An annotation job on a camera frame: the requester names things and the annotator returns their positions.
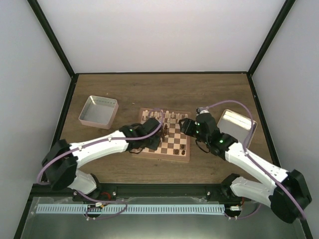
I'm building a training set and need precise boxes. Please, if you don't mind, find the light blue cable duct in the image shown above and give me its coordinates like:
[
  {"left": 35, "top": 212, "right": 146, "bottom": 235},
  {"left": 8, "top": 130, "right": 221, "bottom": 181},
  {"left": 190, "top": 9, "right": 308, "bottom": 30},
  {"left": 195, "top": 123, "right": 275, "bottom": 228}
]
[{"left": 35, "top": 204, "right": 225, "bottom": 215}]

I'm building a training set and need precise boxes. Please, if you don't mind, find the gold metal tray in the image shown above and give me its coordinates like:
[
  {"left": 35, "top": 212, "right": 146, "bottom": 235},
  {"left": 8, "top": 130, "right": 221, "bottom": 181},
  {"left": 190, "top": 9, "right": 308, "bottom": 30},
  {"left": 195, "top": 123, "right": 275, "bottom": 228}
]
[{"left": 217, "top": 109, "right": 257, "bottom": 148}]

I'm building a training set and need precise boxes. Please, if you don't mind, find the black enclosure frame post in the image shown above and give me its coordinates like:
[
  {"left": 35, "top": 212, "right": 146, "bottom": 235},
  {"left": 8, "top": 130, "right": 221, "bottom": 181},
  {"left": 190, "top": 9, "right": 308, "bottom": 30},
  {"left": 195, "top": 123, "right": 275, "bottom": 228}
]
[{"left": 27, "top": 0, "right": 75, "bottom": 78}]

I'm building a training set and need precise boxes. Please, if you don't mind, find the wooden chess board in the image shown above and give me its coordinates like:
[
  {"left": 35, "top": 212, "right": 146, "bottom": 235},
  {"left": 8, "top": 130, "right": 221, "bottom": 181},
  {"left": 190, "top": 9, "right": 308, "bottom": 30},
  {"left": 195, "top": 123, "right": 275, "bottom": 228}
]
[{"left": 132, "top": 108, "right": 191, "bottom": 162}]

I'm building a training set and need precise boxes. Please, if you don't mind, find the pink metal tray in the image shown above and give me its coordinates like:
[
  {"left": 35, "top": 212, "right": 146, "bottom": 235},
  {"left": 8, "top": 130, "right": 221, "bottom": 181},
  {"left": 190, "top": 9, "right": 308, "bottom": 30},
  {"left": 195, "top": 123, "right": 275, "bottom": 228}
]
[{"left": 78, "top": 96, "right": 119, "bottom": 129}]

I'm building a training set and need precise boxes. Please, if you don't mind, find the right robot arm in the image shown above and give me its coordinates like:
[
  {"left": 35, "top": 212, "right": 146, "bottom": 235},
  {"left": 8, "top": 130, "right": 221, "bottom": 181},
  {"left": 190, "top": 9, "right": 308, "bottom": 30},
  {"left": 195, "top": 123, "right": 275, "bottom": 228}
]
[{"left": 179, "top": 111, "right": 312, "bottom": 224}]

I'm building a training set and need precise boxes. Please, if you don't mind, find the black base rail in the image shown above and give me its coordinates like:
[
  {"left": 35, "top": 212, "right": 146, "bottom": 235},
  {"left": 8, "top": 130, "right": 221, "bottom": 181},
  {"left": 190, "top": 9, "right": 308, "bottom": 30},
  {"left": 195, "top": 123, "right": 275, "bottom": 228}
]
[{"left": 32, "top": 183, "right": 296, "bottom": 202}]

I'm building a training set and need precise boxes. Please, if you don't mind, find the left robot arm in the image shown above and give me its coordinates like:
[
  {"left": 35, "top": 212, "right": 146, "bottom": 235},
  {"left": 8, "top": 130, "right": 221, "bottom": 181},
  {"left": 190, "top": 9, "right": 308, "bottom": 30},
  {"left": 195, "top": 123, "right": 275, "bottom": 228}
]
[{"left": 42, "top": 118, "right": 162, "bottom": 201}]

